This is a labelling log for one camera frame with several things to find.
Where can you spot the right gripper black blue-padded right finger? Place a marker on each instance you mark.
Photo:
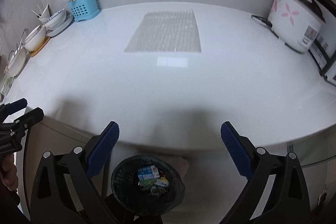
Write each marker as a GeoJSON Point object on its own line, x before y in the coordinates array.
{"type": "Point", "coordinates": [288, 201]}

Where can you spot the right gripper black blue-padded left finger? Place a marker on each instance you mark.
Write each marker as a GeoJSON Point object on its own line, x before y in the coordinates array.
{"type": "Point", "coordinates": [63, 191]}

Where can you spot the green white small box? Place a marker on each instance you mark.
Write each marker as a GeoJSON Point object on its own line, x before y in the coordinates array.
{"type": "Point", "coordinates": [147, 183]}

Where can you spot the blue white milk carton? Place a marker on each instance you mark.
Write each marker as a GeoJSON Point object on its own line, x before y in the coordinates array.
{"type": "Point", "coordinates": [148, 173]}

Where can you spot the black mesh trash bin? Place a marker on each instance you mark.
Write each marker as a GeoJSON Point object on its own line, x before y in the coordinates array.
{"type": "Point", "coordinates": [167, 192]}

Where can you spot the person's left hand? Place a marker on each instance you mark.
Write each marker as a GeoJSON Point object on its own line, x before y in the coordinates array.
{"type": "Point", "coordinates": [9, 173]}

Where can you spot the metal strainer bowl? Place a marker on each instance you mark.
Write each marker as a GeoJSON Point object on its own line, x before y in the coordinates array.
{"type": "Point", "coordinates": [16, 62]}

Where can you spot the stacked white plates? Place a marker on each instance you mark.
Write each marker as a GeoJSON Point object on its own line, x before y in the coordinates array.
{"type": "Point", "coordinates": [58, 22]}

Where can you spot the white cup with sticks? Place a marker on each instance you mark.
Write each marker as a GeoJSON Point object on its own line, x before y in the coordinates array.
{"type": "Point", "coordinates": [44, 15]}

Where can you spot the blue utensil holder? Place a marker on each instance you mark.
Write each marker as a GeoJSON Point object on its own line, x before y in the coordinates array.
{"type": "Point", "coordinates": [84, 9]}

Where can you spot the white microwave oven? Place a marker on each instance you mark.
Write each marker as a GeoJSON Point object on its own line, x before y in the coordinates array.
{"type": "Point", "coordinates": [323, 48]}

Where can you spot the white floral rice cooker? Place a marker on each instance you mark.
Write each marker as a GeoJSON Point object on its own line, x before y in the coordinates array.
{"type": "Point", "coordinates": [296, 22]}

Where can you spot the clear bubble wrap sheet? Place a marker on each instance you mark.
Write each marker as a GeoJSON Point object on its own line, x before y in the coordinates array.
{"type": "Point", "coordinates": [166, 31]}

